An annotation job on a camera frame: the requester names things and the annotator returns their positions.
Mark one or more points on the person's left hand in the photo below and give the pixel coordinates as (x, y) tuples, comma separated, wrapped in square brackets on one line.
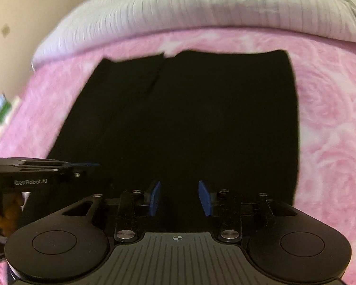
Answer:
[(9, 210)]

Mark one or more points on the green and white object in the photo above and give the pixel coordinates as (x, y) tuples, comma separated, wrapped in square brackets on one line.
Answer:
[(0, 109)]

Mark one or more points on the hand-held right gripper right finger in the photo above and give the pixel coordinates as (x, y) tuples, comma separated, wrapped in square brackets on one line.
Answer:
[(204, 198)]

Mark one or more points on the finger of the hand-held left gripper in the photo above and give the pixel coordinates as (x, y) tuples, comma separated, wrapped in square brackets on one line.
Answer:
[(77, 164)]

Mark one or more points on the grey striped duvet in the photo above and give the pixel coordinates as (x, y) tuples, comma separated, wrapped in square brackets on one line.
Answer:
[(195, 6)]

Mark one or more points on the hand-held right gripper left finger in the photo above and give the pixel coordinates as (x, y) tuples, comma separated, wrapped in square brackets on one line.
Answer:
[(155, 197)]

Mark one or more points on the black pants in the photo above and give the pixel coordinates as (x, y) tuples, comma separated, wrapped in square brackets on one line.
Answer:
[(181, 118)]

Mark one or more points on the pink floral blanket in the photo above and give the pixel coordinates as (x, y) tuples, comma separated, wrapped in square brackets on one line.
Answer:
[(329, 124)]

